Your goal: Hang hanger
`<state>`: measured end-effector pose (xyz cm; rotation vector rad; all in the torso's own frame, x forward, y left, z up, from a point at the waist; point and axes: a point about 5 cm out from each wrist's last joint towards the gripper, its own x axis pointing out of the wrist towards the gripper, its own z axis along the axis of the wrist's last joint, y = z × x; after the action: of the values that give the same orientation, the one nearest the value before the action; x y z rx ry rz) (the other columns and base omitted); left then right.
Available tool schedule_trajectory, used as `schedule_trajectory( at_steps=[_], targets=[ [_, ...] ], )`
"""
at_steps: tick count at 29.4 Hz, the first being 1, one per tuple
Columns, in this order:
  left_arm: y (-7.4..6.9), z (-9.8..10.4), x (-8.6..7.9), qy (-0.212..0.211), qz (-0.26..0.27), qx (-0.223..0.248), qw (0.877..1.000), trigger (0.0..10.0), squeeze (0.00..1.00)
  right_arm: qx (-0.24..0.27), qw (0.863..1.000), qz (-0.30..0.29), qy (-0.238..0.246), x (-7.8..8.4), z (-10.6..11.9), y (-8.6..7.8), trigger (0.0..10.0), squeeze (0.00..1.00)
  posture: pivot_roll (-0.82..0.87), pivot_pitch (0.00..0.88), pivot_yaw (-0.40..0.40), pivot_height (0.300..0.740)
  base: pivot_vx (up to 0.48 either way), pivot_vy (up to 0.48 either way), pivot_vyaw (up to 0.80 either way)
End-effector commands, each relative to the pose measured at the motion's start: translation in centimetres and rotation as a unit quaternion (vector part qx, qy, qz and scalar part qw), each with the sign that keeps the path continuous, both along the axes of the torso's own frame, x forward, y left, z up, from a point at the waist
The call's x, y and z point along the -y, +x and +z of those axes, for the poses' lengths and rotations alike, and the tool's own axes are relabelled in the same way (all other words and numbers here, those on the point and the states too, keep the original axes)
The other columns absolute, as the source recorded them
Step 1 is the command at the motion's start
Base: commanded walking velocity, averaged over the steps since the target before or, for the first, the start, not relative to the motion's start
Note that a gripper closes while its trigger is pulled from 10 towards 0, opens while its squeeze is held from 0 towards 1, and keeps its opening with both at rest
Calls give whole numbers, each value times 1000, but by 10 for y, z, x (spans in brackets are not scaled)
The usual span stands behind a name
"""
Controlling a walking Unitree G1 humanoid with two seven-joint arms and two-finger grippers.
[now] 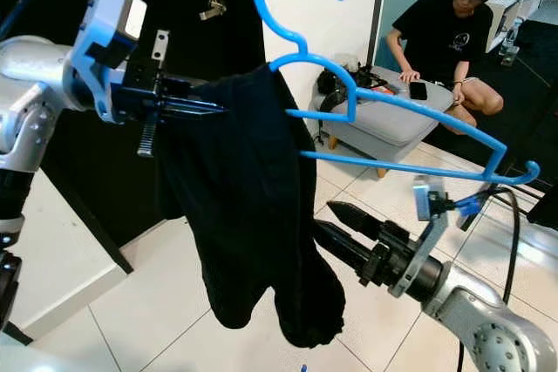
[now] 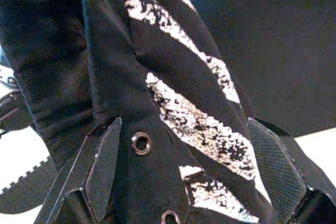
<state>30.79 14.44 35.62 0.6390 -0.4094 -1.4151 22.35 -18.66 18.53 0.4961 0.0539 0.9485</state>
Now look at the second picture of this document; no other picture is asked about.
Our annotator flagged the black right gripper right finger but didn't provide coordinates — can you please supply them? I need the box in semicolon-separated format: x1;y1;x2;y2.
247;118;336;224

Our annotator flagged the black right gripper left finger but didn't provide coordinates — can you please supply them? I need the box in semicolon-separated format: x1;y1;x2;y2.
35;116;123;224

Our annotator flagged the black garment with white print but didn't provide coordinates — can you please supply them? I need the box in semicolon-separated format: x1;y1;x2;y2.
0;0;279;224

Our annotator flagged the black foam floor mat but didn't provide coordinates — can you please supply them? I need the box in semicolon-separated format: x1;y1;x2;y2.
0;155;60;216

